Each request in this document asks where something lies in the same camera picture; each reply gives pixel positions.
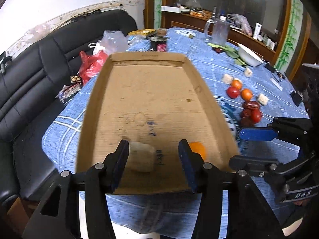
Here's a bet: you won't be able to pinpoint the large orange tangerine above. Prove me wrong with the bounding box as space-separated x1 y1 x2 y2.
189 141 207 161

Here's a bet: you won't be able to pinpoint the red tomato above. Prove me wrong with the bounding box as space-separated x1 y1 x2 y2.
250 109 262 123
226 86 240 99

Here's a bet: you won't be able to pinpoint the dark red jujube date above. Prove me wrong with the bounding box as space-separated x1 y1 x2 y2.
242 100 260 111

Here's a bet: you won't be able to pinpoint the blue plaid tablecloth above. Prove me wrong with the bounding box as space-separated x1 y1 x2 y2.
42 28 308 238

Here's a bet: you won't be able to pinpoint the small orange tangerine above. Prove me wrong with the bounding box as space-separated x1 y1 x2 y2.
231 79 242 90

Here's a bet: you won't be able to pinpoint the white paper card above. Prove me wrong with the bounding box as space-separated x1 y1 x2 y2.
270 78 283 91

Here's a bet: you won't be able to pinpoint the beige cob piece near greens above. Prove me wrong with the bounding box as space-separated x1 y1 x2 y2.
244 67 253 78

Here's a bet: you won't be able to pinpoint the dark round device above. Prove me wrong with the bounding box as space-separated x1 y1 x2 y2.
290 91 303 107

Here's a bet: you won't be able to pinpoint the black power adapter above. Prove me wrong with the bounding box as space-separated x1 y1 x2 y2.
265 63 275 73

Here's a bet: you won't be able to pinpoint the brown cardboard tray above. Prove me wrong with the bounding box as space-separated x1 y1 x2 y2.
75 52 239 195

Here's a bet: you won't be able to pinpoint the white ceramic bowl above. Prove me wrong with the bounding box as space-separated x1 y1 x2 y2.
238 43 263 67

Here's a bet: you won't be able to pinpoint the green leafy vegetable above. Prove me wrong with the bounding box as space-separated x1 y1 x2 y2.
208 43 247 66

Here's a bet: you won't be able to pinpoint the dark red grapes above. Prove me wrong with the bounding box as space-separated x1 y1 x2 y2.
215 48 223 53

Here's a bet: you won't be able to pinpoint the red plastic bag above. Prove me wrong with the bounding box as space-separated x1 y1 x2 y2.
78 50 108 85

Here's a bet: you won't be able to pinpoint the clear glass beer mug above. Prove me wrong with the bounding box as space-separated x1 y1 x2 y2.
204 16 230 46

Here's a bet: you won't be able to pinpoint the pink plastic bag on cabinet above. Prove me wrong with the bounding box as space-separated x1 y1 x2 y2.
226 14 252 37

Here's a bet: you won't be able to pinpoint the black leather sofa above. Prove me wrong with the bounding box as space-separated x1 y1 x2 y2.
1 9 137 209

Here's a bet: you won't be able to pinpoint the clear plastic bag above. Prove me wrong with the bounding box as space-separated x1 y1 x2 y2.
93 30 128 56

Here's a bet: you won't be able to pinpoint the wooden sideboard cabinet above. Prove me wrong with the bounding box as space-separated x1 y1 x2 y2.
161 6 275 62

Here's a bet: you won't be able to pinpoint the dark jar with lid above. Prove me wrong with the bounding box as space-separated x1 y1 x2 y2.
149 28 169 52

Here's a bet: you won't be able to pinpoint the yellow snack packet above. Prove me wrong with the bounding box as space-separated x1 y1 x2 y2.
128 29 156 38

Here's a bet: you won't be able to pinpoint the black clips on sofa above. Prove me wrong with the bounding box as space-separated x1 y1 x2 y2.
0 51 12 74

